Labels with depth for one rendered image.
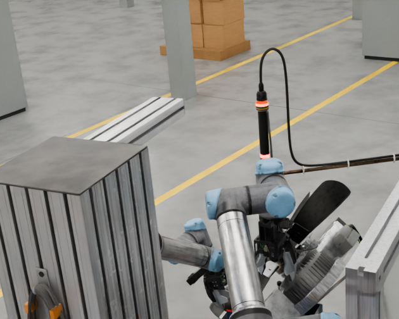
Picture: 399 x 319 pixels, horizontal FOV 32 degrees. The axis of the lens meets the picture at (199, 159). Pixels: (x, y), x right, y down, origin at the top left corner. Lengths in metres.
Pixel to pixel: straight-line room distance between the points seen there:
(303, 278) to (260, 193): 0.96
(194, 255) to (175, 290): 2.46
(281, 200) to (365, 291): 0.79
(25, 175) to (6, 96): 7.49
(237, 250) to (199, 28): 9.18
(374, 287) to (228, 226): 0.78
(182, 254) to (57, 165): 0.89
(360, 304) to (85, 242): 0.56
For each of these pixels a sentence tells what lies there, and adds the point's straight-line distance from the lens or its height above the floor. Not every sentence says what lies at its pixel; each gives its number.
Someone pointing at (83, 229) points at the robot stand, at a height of 1.96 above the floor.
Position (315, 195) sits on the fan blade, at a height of 1.41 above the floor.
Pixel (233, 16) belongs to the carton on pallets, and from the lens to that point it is 10.65.
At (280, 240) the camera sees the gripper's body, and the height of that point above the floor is 1.62.
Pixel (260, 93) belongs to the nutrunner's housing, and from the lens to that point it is 2.35.
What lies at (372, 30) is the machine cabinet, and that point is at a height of 0.42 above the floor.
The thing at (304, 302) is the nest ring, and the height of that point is 1.06.
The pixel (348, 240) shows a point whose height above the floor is 1.14.
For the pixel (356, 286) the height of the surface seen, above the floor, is 2.02.
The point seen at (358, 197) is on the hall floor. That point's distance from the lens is 5.86.
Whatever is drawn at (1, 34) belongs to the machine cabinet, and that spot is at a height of 1.02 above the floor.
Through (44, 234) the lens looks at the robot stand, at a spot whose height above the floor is 1.93.
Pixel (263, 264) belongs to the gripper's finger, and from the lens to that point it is 2.00.
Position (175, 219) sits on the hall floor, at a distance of 5.64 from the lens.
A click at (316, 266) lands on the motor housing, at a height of 1.17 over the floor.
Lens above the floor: 2.53
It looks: 22 degrees down
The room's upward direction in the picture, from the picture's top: 5 degrees counter-clockwise
